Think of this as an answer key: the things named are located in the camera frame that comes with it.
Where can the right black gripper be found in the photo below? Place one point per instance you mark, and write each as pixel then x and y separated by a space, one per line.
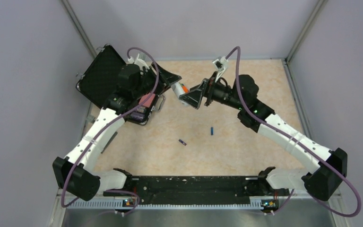
pixel 206 90

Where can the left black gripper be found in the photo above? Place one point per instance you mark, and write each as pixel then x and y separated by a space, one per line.
pixel 165 79

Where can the white remote control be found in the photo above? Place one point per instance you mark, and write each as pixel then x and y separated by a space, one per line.
pixel 177 89

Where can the purple AAA battery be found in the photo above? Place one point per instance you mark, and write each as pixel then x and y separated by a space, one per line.
pixel 182 142

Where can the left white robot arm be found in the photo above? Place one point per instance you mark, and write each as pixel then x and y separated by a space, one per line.
pixel 73 173

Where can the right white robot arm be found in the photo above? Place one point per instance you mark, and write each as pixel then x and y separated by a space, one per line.
pixel 321 165

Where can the colourful toy brick car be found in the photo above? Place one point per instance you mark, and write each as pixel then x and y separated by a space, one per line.
pixel 185 89

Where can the pink playing card deck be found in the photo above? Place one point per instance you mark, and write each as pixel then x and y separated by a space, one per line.
pixel 147 100

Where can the black poker chip case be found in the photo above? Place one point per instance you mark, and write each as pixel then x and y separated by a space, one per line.
pixel 97 83

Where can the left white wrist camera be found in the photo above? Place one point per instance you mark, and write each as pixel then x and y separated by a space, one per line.
pixel 139 61

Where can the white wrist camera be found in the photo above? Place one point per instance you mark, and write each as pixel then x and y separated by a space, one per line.
pixel 221 65
pixel 139 61

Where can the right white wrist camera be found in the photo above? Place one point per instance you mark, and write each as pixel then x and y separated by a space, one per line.
pixel 221 65

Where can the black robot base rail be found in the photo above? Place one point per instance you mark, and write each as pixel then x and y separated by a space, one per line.
pixel 200 190

